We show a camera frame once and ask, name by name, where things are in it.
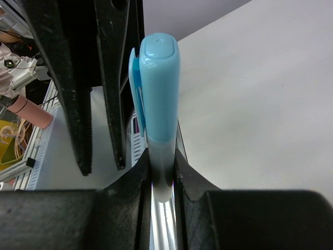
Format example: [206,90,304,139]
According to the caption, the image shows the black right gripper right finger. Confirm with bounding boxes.
[174,151,332,249]

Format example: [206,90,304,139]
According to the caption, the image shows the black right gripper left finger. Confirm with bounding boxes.
[1,151,151,249]

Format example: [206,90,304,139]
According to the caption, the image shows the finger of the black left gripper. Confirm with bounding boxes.
[24,1,100,176]
[94,1,145,170]

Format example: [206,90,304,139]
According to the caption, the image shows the light blue pen cap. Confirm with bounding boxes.
[128,33,180,143]

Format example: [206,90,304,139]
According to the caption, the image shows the translucent light blue cap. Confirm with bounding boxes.
[147,137,176,203]

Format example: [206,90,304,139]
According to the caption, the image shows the pink cardboard tube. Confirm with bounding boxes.
[6,95,53,129]

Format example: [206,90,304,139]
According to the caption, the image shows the yellow parts bin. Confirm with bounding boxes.
[1,119,34,170]

